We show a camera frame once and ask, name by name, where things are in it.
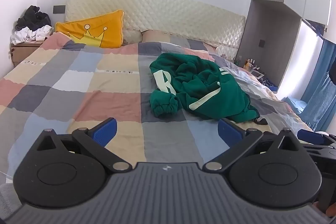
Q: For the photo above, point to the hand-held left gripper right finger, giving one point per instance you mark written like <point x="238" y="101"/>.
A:
<point x="231" y="133"/>

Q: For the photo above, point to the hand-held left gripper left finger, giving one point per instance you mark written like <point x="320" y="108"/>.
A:
<point x="103" y="132"/>

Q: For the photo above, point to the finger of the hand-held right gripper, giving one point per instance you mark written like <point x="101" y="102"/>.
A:
<point x="313" y="136"/>

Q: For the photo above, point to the green sweatshirt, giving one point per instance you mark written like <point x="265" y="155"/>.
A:
<point x="199" y="82"/>

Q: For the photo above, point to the white clothes pile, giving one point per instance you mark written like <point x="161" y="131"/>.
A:
<point x="26" y="35"/>

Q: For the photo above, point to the black clothes pile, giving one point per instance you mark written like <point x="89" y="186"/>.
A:
<point x="32" y="18"/>

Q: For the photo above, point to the small black object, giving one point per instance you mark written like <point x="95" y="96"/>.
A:
<point x="261" y="121"/>

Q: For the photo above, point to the patchwork quilt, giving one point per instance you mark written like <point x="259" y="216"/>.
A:
<point x="105" y="98"/>

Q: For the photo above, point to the light blue cloth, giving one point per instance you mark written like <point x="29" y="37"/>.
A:
<point x="295" y="104"/>

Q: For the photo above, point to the blue curtain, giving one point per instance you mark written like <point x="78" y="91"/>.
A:
<point x="320" y="98"/>

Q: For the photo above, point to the blue box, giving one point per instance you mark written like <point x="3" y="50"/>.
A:
<point x="270" y="85"/>

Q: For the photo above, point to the white framed tablet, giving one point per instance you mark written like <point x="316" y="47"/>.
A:
<point x="258" y="75"/>

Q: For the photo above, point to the yellow crown pillow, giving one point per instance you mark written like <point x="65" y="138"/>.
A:
<point x="78" y="29"/>

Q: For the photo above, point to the beige pillow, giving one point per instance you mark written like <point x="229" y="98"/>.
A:
<point x="155" y="35"/>

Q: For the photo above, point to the wooden nightstand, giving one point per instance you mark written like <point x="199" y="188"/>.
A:
<point x="21" y="52"/>

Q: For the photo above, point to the cream quilted headboard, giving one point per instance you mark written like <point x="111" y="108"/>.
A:
<point x="170" y="14"/>

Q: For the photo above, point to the dark cabinet switch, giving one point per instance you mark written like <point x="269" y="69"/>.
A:
<point x="261" y="43"/>

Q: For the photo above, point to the grey wall cabinet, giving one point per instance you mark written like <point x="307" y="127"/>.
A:
<point x="265" y="16"/>

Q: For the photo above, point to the dark wall switch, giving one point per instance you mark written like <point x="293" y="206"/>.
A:
<point x="59" y="9"/>

